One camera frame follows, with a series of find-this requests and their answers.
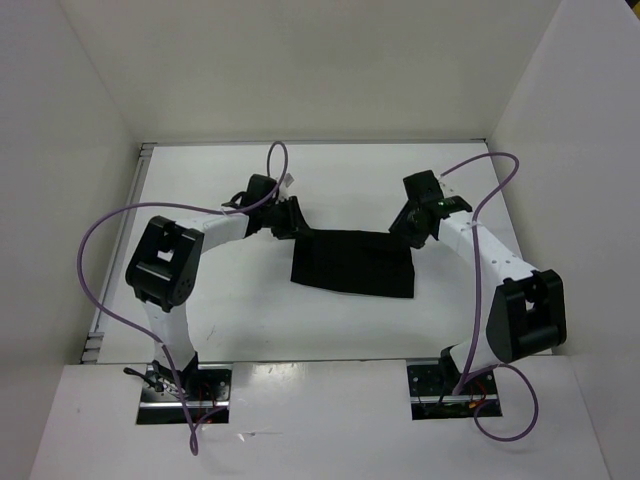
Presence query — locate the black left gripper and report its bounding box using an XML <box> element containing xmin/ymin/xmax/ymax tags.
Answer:
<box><xmin>260</xmin><ymin>195</ymin><xmax>313</xmax><ymax>240</ymax></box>

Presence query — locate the black skirt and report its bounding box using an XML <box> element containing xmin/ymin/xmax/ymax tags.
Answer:
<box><xmin>290</xmin><ymin>230</ymin><xmax>415</xmax><ymax>299</ymax></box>

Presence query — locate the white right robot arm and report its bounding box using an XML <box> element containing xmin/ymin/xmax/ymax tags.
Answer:
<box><xmin>390</xmin><ymin>196</ymin><xmax>567</xmax><ymax>394</ymax></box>

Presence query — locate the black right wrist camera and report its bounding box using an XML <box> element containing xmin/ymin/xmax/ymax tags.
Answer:
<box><xmin>403</xmin><ymin>170</ymin><xmax>444</xmax><ymax>203</ymax></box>

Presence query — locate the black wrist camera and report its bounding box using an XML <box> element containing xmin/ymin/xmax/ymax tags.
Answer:
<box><xmin>403</xmin><ymin>170</ymin><xmax>444</xmax><ymax>203</ymax></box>
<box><xmin>241</xmin><ymin>174</ymin><xmax>277</xmax><ymax>207</ymax></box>

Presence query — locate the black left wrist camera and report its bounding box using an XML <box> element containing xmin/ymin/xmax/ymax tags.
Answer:
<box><xmin>241</xmin><ymin>174</ymin><xmax>277</xmax><ymax>207</ymax></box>

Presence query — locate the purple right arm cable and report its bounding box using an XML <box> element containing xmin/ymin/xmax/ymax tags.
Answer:
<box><xmin>439</xmin><ymin>151</ymin><xmax>540</xmax><ymax>444</ymax></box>

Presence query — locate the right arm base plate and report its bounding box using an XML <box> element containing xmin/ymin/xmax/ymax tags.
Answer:
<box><xmin>406</xmin><ymin>359</ymin><xmax>502</xmax><ymax>421</ymax></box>

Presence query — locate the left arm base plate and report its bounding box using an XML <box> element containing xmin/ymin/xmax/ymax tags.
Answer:
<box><xmin>128</xmin><ymin>364</ymin><xmax>232</xmax><ymax>426</ymax></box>

